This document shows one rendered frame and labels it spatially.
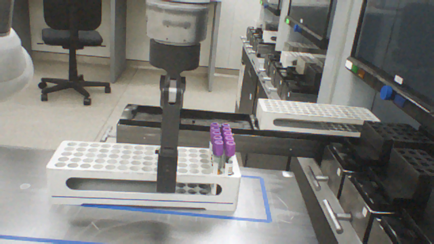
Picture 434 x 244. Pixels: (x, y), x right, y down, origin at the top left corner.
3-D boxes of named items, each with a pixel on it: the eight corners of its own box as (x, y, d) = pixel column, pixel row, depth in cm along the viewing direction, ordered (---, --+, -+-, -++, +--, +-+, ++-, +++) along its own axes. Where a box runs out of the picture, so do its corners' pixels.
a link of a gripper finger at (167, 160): (174, 141, 60) (173, 150, 57) (171, 171, 62) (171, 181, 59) (163, 140, 60) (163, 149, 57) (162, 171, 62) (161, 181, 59)
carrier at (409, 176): (422, 205, 74) (431, 176, 72) (410, 204, 74) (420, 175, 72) (394, 174, 85) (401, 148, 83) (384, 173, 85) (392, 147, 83)
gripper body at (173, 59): (151, 32, 64) (148, 89, 67) (148, 43, 56) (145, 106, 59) (199, 36, 65) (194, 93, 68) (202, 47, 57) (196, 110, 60)
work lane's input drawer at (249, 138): (365, 148, 118) (372, 120, 115) (384, 172, 105) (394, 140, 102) (109, 128, 113) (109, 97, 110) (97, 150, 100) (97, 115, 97)
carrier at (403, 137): (407, 167, 88) (414, 142, 86) (397, 167, 88) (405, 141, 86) (384, 145, 99) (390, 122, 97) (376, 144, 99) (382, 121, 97)
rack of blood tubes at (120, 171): (230, 179, 76) (234, 150, 73) (237, 211, 66) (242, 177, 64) (63, 172, 72) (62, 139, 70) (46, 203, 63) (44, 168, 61)
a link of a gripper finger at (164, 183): (178, 150, 61) (178, 152, 61) (175, 190, 64) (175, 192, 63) (158, 148, 61) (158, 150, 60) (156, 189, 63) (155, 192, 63)
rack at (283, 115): (361, 129, 113) (365, 108, 111) (375, 144, 104) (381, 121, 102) (254, 119, 111) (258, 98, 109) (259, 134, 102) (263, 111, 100)
